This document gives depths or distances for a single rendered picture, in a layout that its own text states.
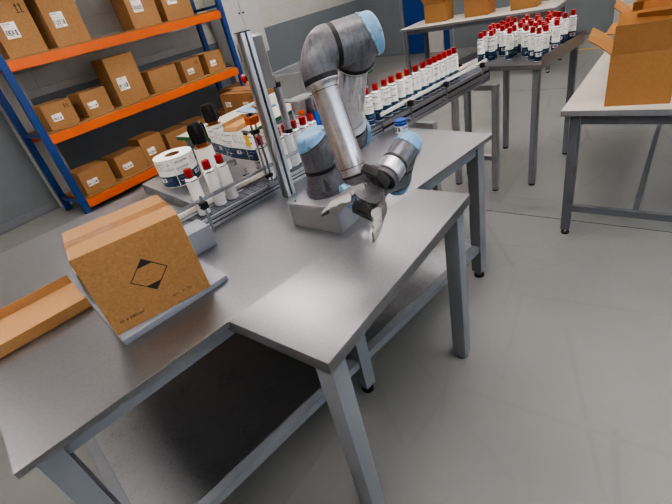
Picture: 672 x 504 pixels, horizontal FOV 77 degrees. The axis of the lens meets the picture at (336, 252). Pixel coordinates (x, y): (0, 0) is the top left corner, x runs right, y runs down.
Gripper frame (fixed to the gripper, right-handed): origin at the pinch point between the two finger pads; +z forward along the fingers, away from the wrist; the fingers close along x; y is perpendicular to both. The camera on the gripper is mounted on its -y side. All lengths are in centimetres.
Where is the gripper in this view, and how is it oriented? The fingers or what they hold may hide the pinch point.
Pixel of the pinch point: (346, 227)
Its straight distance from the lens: 102.2
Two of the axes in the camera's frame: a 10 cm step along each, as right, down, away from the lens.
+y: 0.5, 4.8, 8.7
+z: -5.3, 7.6, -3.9
